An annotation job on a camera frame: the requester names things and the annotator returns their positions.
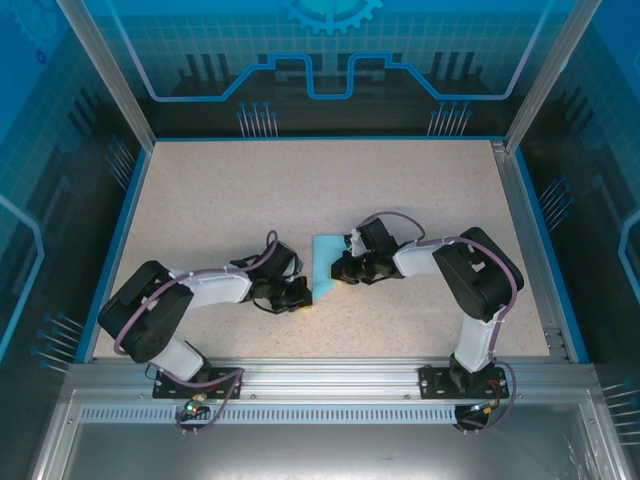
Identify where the light blue cloth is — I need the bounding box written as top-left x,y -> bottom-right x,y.
310,232 -> 351,305

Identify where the sheet metal tray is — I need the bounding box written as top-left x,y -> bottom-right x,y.
27,388 -> 626,480

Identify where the blue table edge strip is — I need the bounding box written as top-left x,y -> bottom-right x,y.
514,147 -> 591,364
74,147 -> 154,364

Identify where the aluminium mounting rail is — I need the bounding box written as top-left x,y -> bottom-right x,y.
64,357 -> 599,396

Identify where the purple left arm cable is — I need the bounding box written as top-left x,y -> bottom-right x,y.
113,229 -> 279,435

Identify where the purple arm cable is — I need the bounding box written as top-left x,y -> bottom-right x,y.
113,229 -> 279,435
362,211 -> 526,436

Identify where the slotted metal cable duct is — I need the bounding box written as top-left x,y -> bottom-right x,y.
78,405 -> 464,425

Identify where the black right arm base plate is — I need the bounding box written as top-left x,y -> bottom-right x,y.
418,364 -> 511,400

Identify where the cable connector with green light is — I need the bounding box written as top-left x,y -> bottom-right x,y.
180,391 -> 210,417

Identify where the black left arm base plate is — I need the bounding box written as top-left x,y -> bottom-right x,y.
152,366 -> 245,400

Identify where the aluminium side rail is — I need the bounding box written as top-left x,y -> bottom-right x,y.
492,140 -> 571,361

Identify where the cable connector with orange wires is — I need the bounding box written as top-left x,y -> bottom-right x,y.
464,397 -> 502,417

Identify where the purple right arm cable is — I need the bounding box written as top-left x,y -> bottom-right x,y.
362,211 -> 526,436

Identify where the blue printed enclosure panel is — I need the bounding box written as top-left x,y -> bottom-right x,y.
0,0 -> 151,480
74,0 -> 569,139
519,0 -> 640,480

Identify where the aluminium frame post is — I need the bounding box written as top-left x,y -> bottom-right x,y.
504,0 -> 599,154
53,0 -> 157,151

